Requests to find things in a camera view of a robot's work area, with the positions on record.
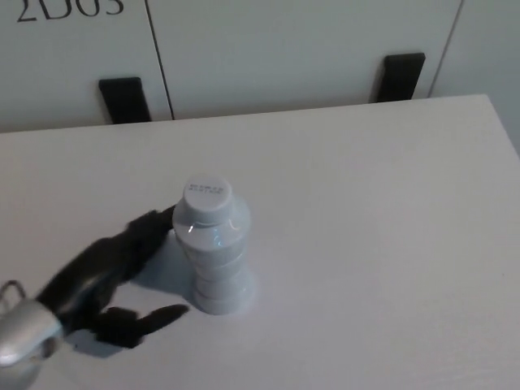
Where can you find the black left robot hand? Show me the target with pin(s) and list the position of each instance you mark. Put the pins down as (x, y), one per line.
(93, 264)

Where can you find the white plastic bottle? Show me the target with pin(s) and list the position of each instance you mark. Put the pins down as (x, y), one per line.
(213, 248)

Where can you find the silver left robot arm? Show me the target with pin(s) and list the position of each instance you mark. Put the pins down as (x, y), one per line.
(22, 327)

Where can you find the white cabinet door with lettering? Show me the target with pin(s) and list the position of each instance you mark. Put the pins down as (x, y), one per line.
(77, 57)

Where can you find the plain white cabinet door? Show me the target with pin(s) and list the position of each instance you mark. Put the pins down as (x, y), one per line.
(300, 53)

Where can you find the narrow white cabinet door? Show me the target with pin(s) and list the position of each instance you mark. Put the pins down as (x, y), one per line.
(479, 48)

